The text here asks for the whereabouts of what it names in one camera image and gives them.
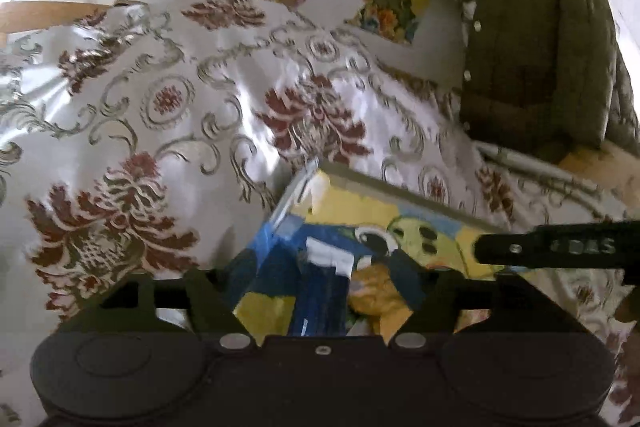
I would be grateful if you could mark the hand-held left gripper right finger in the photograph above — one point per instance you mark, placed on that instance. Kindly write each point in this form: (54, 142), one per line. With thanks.
(415, 284)

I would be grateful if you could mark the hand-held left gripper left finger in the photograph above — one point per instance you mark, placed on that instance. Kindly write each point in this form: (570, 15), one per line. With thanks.
(210, 302)

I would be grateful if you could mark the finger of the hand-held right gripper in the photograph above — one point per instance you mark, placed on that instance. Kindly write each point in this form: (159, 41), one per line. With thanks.
(510, 248)

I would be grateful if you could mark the gold yellow snack packet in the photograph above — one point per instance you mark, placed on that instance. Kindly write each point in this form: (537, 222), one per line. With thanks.
(380, 294)

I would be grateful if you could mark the grey tray with cartoon picture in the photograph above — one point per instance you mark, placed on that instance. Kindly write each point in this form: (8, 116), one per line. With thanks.
(350, 217)

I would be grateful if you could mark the blue tube with orange cap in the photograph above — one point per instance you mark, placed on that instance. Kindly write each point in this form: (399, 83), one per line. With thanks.
(320, 302)

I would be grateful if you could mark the floral satin blanket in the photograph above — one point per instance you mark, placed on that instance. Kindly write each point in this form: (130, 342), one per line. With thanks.
(150, 132)

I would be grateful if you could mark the olive quilted jacket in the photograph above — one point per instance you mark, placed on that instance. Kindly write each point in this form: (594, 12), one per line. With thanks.
(525, 57)

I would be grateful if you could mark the light wooden bed frame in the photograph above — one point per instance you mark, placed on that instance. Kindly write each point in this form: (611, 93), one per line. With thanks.
(600, 167)

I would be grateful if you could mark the wooden bed rail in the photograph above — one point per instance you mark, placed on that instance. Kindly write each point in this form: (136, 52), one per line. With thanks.
(40, 18)

